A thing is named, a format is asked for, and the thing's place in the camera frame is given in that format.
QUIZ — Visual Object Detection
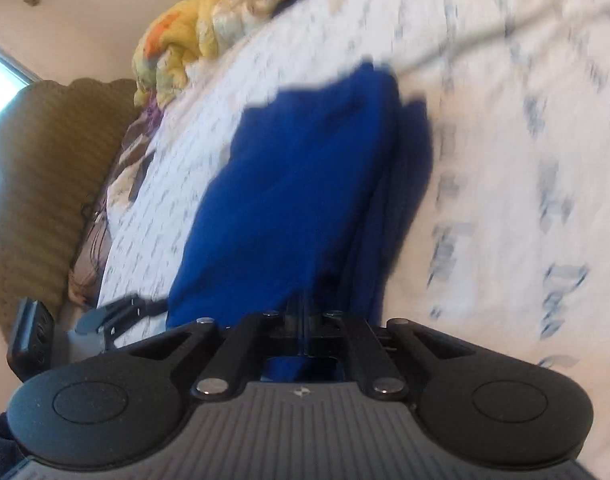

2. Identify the white printed bed sheet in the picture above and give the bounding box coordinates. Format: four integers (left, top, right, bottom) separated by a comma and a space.
97, 0, 610, 480

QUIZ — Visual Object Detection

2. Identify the blue knit sweater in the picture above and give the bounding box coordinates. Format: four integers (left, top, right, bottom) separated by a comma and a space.
165, 60, 436, 383

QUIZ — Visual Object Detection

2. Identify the yellow blanket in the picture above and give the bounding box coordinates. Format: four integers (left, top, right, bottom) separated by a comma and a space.
131, 0, 236, 108

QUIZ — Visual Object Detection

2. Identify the brown quilted headboard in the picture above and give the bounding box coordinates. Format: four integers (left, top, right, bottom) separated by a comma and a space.
0, 77, 142, 343

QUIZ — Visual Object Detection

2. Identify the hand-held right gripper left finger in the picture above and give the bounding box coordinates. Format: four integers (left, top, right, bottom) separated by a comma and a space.
130, 311, 304, 399

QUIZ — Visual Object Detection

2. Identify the cream satin cloth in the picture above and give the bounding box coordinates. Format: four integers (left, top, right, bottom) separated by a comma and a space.
210, 0, 298, 58

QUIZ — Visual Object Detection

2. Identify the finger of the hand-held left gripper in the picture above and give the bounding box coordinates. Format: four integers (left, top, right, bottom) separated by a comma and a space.
75, 292, 170, 347

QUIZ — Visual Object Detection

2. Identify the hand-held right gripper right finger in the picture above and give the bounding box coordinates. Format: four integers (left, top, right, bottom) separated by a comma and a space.
305, 311, 477, 402

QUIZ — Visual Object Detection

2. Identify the brown patterned pillow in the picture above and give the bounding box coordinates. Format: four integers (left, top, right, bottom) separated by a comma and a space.
66, 104, 161, 311

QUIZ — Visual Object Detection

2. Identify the bright window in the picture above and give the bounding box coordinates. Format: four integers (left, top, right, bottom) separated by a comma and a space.
0, 37, 42, 198

